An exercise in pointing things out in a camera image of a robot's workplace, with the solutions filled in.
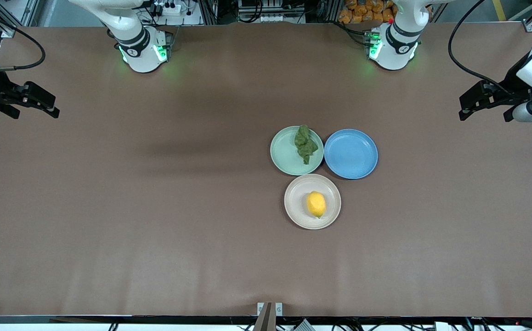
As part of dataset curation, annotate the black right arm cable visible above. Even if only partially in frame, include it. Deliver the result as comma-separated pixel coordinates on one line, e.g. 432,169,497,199
0,4,46,72

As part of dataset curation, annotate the dark upright pole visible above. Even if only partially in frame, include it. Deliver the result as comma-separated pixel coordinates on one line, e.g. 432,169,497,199
253,302,272,331

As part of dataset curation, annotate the blue plate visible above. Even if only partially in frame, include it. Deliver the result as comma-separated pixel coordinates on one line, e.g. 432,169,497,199
324,129,379,180

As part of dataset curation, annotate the bag of orange snacks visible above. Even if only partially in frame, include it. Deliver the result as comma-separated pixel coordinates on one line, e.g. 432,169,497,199
338,0,396,24

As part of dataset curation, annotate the green lettuce leaf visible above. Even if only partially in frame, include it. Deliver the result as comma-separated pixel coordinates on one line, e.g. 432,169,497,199
294,125,319,165

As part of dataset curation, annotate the pale green plate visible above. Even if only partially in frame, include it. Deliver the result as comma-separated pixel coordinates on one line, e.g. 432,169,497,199
270,126,325,176

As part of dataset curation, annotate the grey electronics rack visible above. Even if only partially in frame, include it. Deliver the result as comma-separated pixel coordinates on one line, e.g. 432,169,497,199
238,0,306,24

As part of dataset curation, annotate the white power strip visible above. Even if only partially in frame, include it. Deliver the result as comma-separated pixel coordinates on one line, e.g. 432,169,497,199
149,0,182,17

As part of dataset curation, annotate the beige plate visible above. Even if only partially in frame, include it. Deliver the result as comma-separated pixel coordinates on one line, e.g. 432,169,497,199
284,174,342,230

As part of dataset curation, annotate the small metal table bracket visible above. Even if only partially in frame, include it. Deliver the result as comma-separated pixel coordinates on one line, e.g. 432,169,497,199
257,302,283,317

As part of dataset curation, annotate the yellow lemon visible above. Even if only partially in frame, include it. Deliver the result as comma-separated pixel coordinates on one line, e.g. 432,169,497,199
306,191,327,219

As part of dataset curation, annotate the black base cable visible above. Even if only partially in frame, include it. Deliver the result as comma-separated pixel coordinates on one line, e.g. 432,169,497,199
337,20,378,47

